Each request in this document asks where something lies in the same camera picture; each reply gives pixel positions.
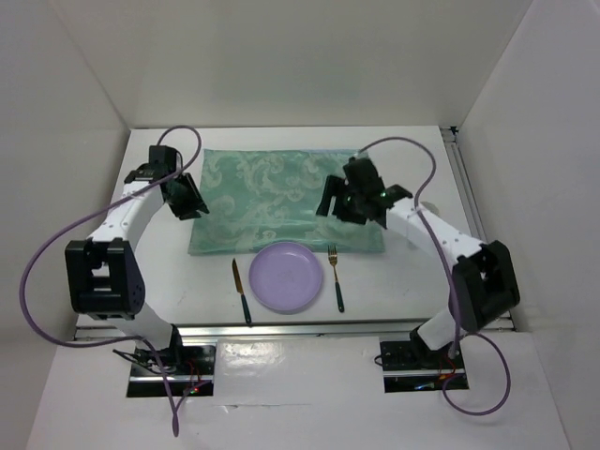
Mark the aluminium rail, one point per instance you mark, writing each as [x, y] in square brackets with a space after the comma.
[465, 190]
[205, 333]

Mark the blue mug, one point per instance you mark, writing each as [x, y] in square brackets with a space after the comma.
[431, 207]

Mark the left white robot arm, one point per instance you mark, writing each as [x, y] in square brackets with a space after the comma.
[104, 279]

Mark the right aluminium rail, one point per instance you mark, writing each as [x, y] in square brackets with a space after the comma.
[465, 190]

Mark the gold knife green handle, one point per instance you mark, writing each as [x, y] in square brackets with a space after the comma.
[239, 288]

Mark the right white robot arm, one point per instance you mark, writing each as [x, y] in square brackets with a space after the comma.
[481, 276]

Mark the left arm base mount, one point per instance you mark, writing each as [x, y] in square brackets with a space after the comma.
[193, 375]

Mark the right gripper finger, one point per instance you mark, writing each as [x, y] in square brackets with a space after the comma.
[333, 195]
[345, 213]

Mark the gold fork green handle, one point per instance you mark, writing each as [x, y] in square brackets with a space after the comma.
[332, 256]

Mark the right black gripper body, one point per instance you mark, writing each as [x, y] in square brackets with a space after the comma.
[351, 197]

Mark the green patterned placemat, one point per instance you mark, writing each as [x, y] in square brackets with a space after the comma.
[258, 198]

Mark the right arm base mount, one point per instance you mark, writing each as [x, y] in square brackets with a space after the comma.
[403, 370]

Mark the front aluminium rail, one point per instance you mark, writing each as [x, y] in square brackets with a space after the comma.
[205, 333]

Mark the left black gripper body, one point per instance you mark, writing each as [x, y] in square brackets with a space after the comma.
[177, 184]

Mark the purple plate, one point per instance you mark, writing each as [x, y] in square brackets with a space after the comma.
[285, 277]

